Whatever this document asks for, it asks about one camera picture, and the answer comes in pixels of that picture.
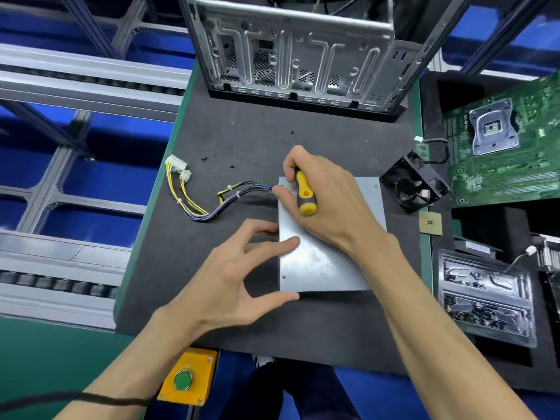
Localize person's right hand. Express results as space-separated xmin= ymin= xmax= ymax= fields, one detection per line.
xmin=271 ymin=145 xmax=399 ymax=259

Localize person's left hand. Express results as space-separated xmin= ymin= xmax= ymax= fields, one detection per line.
xmin=153 ymin=218 xmax=303 ymax=347

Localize yellow handled screwdriver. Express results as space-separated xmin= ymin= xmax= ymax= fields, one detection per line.
xmin=295 ymin=169 xmax=319 ymax=218

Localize grey power supply cover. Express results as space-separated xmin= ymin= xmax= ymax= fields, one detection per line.
xmin=276 ymin=176 xmax=389 ymax=294

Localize person's right forearm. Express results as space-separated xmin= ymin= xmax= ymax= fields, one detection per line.
xmin=363 ymin=236 xmax=539 ymax=420

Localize person's dark trousers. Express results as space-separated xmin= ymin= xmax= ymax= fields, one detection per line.
xmin=219 ymin=358 xmax=364 ymax=420

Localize black cooling fan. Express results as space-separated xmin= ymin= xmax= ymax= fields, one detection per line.
xmin=380 ymin=137 xmax=452 ymax=215

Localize yellow button box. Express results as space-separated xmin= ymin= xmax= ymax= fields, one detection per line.
xmin=157 ymin=348 xmax=219 ymax=408

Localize small square processor chip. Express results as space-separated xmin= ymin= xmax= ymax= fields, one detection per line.
xmin=418 ymin=211 xmax=443 ymax=236

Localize black foam work mat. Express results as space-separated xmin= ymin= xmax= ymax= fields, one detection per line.
xmin=116 ymin=69 xmax=434 ymax=377

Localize silver computer tower chassis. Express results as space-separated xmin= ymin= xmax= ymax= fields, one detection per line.
xmin=177 ymin=0 xmax=474 ymax=123

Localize black foam parts tray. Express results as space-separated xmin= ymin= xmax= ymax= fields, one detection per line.
xmin=418 ymin=69 xmax=560 ymax=394

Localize clear plastic screw tray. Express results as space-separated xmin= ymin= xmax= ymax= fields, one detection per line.
xmin=435 ymin=249 xmax=538 ymax=349

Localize green motherboard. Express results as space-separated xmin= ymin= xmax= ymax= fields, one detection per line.
xmin=440 ymin=69 xmax=560 ymax=209

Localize silver heatsink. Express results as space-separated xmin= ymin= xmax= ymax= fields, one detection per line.
xmin=529 ymin=236 xmax=560 ymax=272

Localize black hard disk drive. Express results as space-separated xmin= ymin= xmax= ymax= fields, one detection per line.
xmin=542 ymin=268 xmax=560 ymax=342

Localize thin black cable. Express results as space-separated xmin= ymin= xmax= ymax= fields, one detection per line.
xmin=0 ymin=391 xmax=159 ymax=415

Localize aluminium conveyor frame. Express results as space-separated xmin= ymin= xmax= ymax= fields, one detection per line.
xmin=0 ymin=0 xmax=560 ymax=329

